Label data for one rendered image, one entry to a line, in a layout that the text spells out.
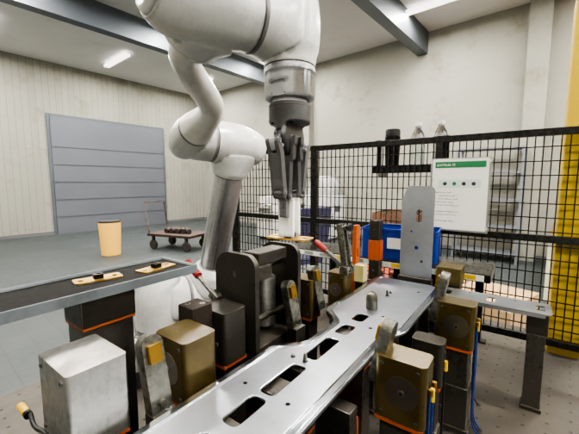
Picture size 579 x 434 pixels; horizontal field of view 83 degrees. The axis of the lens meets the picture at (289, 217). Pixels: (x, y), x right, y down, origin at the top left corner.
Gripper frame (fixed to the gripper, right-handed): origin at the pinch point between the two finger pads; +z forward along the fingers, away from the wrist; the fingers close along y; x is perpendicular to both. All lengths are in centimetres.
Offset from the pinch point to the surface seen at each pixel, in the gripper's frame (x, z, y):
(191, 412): -7.2, 29.0, 18.5
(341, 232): -6, 10, -49
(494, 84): 72, -180, -658
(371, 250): -3, 22, -79
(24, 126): -912, -137, -364
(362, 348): 10.8, 29.0, -13.1
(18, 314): -29.8, 13.3, 30.2
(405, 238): 10, 15, -76
